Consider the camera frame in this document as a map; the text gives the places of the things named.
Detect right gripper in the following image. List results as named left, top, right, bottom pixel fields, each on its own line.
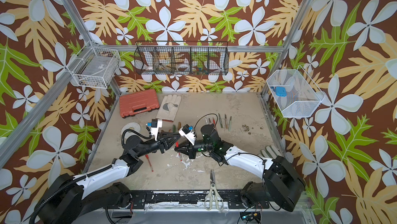
left=175, top=138, right=215, bottom=160

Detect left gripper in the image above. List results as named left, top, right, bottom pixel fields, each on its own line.
left=136, top=131, right=178, bottom=159

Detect light green pen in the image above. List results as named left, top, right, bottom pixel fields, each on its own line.
left=228, top=116, right=232, bottom=131

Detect brown orange pen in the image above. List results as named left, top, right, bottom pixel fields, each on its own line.
left=224, top=114, right=228, bottom=130

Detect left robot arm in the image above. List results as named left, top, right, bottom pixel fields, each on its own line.
left=29, top=129, right=181, bottom=224

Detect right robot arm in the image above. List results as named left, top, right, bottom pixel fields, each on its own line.
left=175, top=124, right=306, bottom=212

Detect beige work glove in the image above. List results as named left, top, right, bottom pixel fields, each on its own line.
left=156, top=94, right=182, bottom=122

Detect white tape roll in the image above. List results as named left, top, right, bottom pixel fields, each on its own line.
left=121, top=122, right=141, bottom=139

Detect red plastic tool case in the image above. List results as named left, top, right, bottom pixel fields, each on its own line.
left=120, top=89, right=160, bottom=118

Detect grey striped work glove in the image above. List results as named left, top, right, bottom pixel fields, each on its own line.
left=259, top=145, right=283, bottom=159

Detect blue object in basket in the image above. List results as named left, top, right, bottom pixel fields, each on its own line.
left=274, top=86, right=287, bottom=97

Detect white mesh basket right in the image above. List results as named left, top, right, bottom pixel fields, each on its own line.
left=266, top=68, right=326, bottom=119

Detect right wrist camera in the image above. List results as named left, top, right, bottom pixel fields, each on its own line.
left=179, top=124, right=196, bottom=145

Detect white-handled scissors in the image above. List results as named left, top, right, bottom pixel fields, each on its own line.
left=204, top=169, right=224, bottom=211

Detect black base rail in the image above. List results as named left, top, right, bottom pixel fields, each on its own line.
left=130, top=189, right=269, bottom=210

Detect black wire basket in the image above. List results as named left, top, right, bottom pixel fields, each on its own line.
left=132, top=41, right=230, bottom=75

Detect white wire basket left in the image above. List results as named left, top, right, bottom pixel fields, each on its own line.
left=67, top=42, right=121, bottom=89

